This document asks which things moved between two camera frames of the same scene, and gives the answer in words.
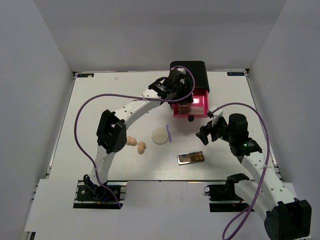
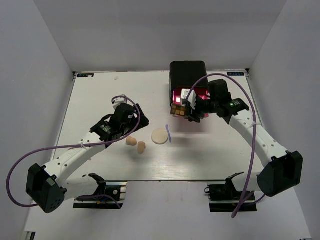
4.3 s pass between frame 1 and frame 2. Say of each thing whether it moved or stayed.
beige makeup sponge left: stayed
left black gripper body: moved
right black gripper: moved
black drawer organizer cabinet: stayed
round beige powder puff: stayed
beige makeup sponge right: stayed
